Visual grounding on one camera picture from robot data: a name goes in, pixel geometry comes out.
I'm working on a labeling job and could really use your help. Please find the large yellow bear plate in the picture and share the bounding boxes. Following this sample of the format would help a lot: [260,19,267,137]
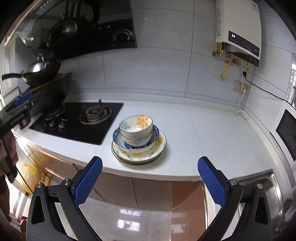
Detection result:
[112,130,167,163]

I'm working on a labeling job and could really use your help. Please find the black glass gas stove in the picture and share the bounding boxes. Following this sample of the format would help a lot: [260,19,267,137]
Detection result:
[29,102,124,146]

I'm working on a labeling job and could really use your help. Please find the black range hood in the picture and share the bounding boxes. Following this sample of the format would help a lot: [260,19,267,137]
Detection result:
[14,0,137,59]

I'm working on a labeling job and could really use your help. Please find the white cable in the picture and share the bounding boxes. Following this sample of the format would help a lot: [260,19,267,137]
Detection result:
[235,70,247,116]

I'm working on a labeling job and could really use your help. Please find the large black wok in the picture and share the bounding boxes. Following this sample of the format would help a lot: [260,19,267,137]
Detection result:
[22,72,73,112]

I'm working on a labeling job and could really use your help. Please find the black power cable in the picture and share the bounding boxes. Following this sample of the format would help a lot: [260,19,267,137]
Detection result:
[243,73,293,105]

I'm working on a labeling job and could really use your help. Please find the beige wall outlet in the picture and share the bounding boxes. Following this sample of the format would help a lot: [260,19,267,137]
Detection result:
[232,80,249,93]

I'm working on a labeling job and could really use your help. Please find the person's left hand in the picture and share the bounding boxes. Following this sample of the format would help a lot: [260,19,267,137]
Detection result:
[0,130,19,179]

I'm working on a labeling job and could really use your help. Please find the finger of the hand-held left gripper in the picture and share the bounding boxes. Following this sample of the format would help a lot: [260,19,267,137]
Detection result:
[13,92,33,106]
[3,99,37,114]

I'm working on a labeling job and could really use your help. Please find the blue patterned bowl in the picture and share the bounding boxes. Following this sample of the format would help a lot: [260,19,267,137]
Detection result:
[112,125,160,154]

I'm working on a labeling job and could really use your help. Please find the white bowl blue rim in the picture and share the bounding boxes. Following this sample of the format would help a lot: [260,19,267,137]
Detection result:
[120,131,154,147]

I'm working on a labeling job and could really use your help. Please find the white microwave oven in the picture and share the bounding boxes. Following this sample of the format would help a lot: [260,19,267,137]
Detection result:
[270,108,296,163]

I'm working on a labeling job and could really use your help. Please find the steel sink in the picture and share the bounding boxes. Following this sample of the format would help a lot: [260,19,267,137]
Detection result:
[231,170,292,241]

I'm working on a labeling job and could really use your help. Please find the orange flower bowl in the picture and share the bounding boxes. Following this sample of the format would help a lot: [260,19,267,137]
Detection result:
[119,115,153,140]

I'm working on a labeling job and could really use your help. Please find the yellow gas hose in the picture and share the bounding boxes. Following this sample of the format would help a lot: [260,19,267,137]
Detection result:
[220,61,228,80]

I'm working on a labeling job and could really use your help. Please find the black stroke patterned plate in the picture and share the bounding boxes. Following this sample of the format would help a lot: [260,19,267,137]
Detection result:
[113,151,162,166]

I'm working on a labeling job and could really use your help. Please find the dark wooden board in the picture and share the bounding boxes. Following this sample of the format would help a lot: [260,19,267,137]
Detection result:
[30,72,70,92]

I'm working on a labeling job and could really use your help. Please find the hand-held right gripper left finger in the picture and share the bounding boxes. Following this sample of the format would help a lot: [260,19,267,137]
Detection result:
[26,156,103,241]

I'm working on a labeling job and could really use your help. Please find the yellow plastic bag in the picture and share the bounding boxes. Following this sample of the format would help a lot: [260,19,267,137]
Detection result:
[22,160,52,186]

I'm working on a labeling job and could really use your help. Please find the white water heater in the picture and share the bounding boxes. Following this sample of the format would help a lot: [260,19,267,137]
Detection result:
[216,0,262,67]

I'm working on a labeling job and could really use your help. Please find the gas burner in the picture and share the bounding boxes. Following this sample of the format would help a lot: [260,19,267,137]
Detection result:
[44,105,65,120]
[79,105,112,124]

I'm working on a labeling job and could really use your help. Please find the black lidded pan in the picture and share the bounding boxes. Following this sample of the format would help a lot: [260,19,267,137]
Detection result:
[2,53,62,87]

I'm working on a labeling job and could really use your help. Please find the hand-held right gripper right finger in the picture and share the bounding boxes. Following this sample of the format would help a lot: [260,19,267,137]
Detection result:
[197,156,273,241]

